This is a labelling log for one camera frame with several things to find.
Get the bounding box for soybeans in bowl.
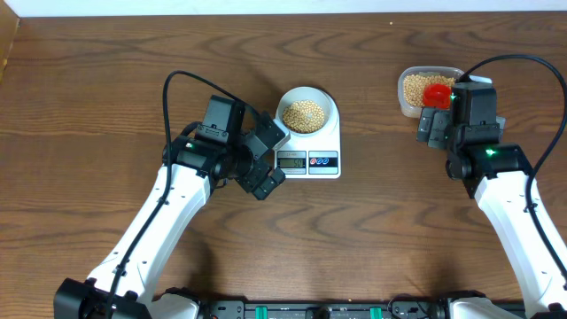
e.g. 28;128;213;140
282;100;325;134

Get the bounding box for clear plastic container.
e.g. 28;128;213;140
398;66;464;118

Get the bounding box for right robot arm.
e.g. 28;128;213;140
416;82;566;318

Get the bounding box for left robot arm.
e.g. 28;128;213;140
53;96;290;318

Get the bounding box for black mounting rail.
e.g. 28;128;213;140
197;297;453;319

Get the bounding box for grey bowl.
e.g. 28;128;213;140
276;87;337;137

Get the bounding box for red measuring scoop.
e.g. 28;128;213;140
422;83;452;109

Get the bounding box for white digital kitchen scale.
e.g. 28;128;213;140
274;93;341;179

